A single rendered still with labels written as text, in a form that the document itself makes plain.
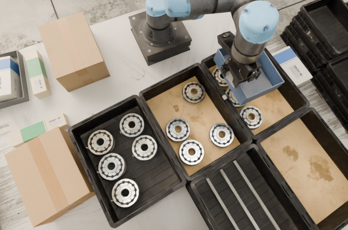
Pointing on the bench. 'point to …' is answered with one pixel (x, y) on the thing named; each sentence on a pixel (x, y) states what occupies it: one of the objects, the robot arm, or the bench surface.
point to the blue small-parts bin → (250, 94)
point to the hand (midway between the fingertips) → (230, 74)
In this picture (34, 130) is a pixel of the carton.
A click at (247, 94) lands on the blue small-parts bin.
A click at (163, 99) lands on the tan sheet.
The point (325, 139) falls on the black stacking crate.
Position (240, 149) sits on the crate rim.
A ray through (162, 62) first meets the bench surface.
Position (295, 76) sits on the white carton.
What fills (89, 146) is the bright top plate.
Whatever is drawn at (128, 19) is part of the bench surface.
